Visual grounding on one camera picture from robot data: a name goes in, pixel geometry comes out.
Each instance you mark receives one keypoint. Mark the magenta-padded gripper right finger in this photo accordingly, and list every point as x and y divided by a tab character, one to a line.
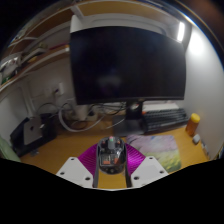
137	160

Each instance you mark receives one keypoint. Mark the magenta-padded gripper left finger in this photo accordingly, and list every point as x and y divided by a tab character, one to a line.
86	160

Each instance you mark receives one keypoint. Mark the transparent computer mouse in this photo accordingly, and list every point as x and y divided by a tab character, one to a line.
111	155

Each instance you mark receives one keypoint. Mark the landscape print mouse pad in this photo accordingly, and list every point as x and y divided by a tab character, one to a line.
160	150

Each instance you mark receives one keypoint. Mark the black box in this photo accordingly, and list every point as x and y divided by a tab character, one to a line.
50	130

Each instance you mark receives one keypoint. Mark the white charger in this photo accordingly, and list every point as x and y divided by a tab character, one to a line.
81	112

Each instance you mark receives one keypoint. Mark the black keyboard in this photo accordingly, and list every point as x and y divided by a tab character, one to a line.
165	120

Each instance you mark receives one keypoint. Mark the silver mini computer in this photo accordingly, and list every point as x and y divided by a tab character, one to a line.
32	130

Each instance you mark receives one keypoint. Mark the small grey object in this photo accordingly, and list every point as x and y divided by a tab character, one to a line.
196	139

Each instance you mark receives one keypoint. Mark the orange container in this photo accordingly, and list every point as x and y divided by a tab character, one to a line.
192	125

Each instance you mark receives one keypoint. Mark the black computer monitor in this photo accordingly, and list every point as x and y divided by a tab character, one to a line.
126	63

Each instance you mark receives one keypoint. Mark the white light bar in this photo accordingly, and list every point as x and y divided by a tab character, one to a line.
181	31

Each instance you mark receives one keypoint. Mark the white wall socket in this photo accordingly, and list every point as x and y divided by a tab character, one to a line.
59	89

